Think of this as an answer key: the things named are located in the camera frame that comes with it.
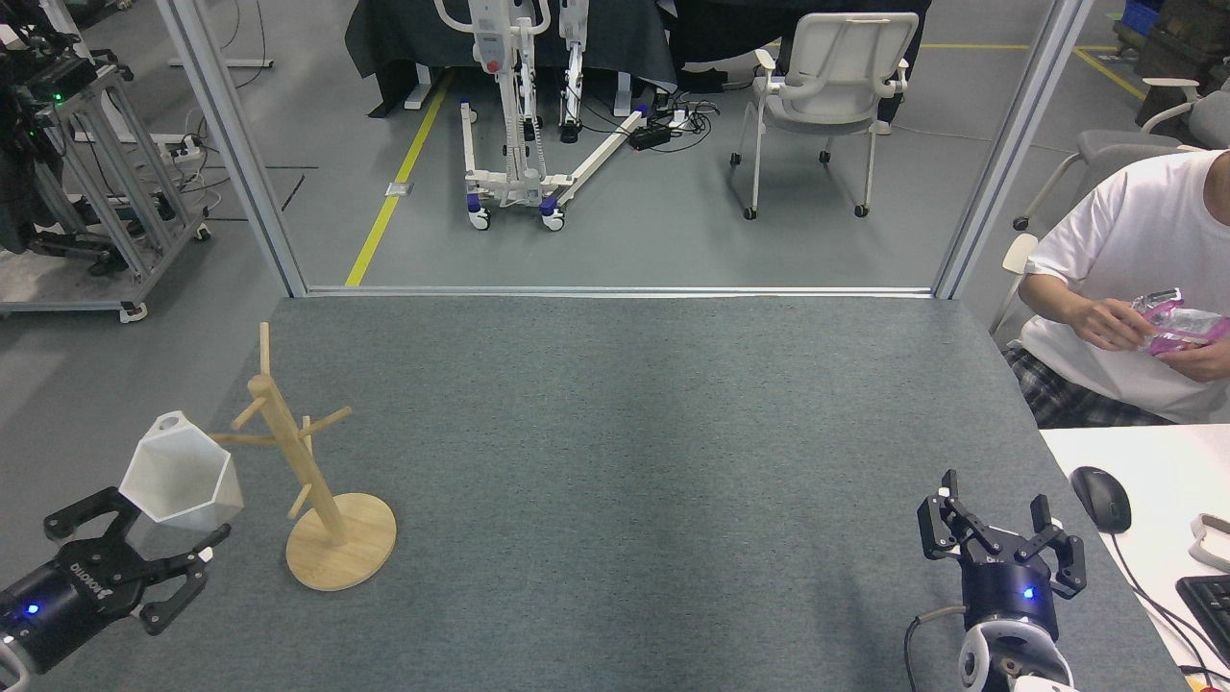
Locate black keyboard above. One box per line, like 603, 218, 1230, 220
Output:
1176, 575, 1230, 664

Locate person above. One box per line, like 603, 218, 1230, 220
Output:
874, 0, 933, 136
1002, 149, 1230, 429

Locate pink snack bag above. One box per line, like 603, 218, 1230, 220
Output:
1132, 288, 1230, 357

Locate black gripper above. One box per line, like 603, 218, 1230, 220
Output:
0, 488, 233, 674
916, 471, 1088, 640

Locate person's right hand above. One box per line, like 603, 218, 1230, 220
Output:
1069, 298, 1154, 352

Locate white faceted cup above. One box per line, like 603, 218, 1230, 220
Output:
118, 411, 244, 534

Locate white stand on wheels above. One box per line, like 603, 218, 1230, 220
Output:
432, 0, 654, 232

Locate black computer mouse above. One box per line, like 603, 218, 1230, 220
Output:
1070, 466, 1133, 535

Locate dark stacked crates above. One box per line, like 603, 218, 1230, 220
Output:
1134, 0, 1230, 92

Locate wooden cup rack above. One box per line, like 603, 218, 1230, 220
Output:
209, 322, 397, 591

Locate black cloth covered table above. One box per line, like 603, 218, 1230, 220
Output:
668, 0, 799, 94
344, 0, 678, 118

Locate metal frame cart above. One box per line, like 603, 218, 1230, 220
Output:
0, 58, 212, 323

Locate white curved plastic object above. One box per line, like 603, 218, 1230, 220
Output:
1184, 515, 1230, 574

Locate person's left hand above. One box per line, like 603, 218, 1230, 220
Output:
1168, 336, 1230, 383

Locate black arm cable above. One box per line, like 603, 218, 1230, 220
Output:
903, 605, 965, 692

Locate white office chair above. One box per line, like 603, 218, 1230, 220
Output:
727, 12, 921, 220

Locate black mouse cable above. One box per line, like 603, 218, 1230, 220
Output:
1105, 533, 1230, 679

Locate white power strip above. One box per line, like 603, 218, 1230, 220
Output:
144, 133, 208, 162

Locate white desk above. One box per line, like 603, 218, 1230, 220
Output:
1041, 423, 1230, 692

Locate black robot equipment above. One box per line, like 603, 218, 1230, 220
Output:
0, 38, 107, 256

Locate silver frame post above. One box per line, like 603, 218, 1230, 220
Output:
154, 0, 308, 299
932, 0, 1095, 301

